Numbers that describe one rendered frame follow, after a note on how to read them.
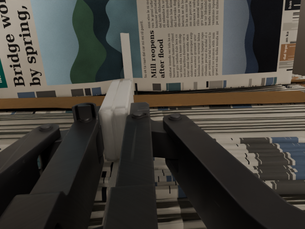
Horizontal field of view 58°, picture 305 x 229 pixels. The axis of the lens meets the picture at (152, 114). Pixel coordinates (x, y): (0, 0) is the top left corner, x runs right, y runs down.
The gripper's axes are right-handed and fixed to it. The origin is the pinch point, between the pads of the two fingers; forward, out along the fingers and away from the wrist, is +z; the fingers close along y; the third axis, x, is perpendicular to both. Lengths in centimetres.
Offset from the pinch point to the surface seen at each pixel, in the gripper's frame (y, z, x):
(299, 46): 65, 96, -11
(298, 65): 66, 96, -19
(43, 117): -7.2, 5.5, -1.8
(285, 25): 16.7, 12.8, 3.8
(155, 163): 2.1, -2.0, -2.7
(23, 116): -9.1, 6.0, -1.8
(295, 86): 42, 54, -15
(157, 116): 2.5, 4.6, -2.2
